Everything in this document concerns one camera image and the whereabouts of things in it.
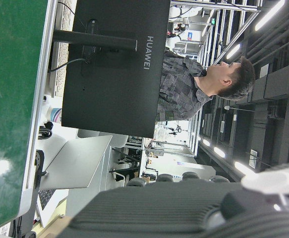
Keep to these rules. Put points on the white keyboard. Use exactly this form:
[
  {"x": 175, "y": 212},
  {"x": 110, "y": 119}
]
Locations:
[{"x": 61, "y": 77}]

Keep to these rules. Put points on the green conveyor belt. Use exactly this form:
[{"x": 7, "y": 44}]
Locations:
[{"x": 8, "y": 74}]

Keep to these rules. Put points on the printed paper cup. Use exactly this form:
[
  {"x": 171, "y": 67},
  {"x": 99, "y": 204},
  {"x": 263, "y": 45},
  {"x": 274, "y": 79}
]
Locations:
[{"x": 55, "y": 114}]

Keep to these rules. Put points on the white laptop with keyboard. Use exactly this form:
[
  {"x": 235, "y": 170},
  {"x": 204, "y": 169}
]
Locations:
[{"x": 45, "y": 198}]

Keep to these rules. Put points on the ceiling light strip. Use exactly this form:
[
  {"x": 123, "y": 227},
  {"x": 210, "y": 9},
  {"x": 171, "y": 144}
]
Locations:
[
  {"x": 269, "y": 15},
  {"x": 243, "y": 167},
  {"x": 233, "y": 51},
  {"x": 219, "y": 152},
  {"x": 206, "y": 142}
]

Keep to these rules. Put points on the grey ceiling duct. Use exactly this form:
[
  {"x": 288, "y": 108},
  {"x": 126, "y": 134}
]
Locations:
[{"x": 278, "y": 81}]

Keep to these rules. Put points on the black perforated bracket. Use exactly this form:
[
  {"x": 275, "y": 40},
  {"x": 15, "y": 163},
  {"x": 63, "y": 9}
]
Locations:
[{"x": 39, "y": 158}]

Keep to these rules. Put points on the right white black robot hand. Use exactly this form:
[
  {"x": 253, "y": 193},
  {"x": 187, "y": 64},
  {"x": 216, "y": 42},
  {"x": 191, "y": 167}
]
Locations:
[{"x": 159, "y": 213}]

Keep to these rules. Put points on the aluminium rack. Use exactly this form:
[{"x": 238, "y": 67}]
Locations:
[{"x": 233, "y": 15}]

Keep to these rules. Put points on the silver laptop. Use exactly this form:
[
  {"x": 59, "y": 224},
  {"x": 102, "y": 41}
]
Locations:
[{"x": 79, "y": 161}]

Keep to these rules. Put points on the person in patterned grey shirt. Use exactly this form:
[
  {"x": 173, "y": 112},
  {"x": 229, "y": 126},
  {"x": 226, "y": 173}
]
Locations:
[{"x": 179, "y": 86}]

